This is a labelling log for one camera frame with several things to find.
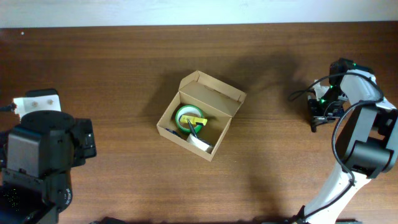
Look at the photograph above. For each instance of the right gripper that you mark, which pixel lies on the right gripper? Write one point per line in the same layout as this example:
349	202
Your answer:
315	115

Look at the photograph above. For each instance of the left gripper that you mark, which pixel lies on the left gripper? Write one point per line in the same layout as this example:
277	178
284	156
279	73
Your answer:
86	137

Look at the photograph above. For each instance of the black marker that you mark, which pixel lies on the black marker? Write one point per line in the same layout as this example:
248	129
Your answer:
313	126

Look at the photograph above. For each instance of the cardboard box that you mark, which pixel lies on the cardboard box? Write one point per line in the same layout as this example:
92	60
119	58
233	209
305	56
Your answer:
218	101

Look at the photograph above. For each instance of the beige tape roll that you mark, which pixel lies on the beige tape roll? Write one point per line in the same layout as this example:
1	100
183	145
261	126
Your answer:
200	143

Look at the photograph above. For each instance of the black pen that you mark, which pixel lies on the black pen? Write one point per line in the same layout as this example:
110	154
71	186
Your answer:
192	129

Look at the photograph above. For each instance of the green tape roll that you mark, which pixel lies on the green tape roll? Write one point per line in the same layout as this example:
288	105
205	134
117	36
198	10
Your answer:
188	110

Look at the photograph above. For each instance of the yellow highlighter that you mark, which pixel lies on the yellow highlighter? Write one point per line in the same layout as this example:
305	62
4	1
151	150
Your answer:
193	119

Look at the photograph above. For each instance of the blue pen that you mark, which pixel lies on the blue pen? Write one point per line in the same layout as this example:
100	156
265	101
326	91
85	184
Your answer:
173	132

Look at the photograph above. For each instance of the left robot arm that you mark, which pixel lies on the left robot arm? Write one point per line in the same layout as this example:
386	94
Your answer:
37	156

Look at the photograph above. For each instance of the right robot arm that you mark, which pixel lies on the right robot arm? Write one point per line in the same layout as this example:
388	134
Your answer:
364	139

